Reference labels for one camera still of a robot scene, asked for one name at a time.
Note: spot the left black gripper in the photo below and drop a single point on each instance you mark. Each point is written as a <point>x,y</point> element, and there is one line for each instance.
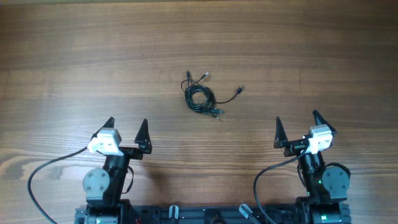
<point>142,140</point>

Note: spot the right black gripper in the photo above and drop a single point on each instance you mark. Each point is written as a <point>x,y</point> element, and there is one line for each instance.
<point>282,140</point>

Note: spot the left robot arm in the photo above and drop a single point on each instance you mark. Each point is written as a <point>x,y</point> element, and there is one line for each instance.
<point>104,186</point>

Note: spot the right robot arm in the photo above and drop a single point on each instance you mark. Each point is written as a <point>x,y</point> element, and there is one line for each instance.
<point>326,184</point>

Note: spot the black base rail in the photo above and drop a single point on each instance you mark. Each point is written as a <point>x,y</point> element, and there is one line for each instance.
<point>214,214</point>

